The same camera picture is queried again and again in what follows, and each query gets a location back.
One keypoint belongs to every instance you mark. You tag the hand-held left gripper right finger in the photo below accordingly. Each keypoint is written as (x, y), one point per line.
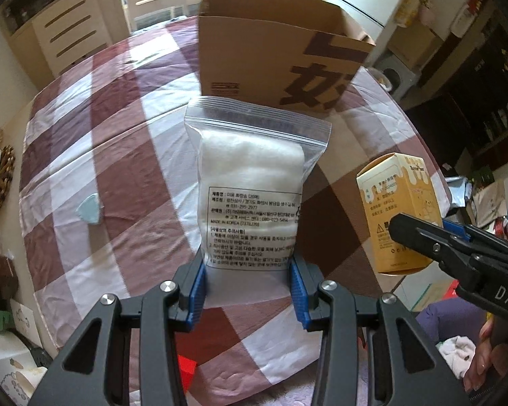
(299, 300)

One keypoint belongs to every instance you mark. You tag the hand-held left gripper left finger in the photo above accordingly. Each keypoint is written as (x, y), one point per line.
(197, 300)

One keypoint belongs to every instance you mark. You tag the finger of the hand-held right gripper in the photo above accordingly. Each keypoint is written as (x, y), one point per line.
(423, 239)
(491, 245)

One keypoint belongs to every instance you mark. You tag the yellow carton box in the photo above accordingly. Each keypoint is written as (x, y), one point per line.
(396, 194)

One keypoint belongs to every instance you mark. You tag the zip bag of cotton pads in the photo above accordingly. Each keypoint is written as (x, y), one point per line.
(249, 186)

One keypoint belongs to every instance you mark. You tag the brown cardboard box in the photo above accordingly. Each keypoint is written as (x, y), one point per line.
(254, 59)

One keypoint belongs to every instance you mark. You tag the person's right hand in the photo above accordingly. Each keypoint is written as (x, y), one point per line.
(480, 355)

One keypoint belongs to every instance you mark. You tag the purple cloth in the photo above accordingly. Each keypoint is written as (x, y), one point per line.
(444, 317)

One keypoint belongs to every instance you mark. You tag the red toy block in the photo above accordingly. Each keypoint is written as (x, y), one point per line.
(188, 372)

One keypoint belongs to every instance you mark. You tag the white crumpled cloth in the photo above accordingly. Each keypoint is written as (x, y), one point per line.
(459, 355)

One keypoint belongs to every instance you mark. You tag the light blue small piece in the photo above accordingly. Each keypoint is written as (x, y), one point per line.
(89, 209)

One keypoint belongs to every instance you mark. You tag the dark wooden shelf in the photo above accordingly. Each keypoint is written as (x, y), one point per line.
(474, 105)

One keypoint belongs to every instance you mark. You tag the brown white checkered cloth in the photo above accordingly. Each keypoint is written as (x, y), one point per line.
(131, 156)

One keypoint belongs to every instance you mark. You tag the white card with drawing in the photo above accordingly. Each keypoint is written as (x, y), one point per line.
(25, 321)

